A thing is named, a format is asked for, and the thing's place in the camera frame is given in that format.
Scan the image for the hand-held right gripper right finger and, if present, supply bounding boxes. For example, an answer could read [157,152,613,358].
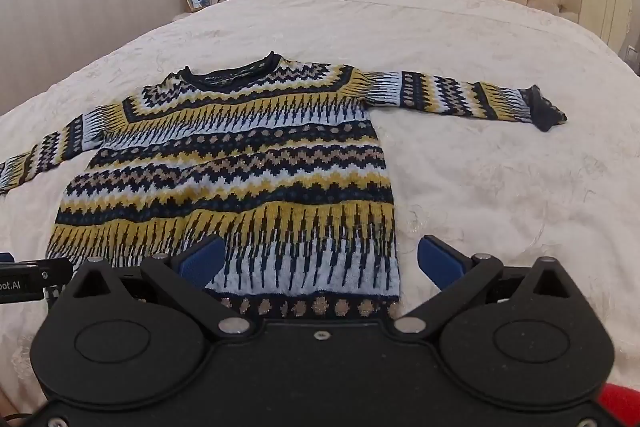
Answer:
[392,234,576,340]

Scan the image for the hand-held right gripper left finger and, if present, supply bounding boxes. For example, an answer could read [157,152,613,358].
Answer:
[65,234,251,340]

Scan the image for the patterned knit sweater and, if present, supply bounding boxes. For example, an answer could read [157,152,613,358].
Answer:
[0,51,569,321]

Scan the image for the bed with cream cover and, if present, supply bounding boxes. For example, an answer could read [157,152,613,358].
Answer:
[0,0,640,427]

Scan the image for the person's red clothing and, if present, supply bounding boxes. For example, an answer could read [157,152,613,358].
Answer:
[596,381,640,427]

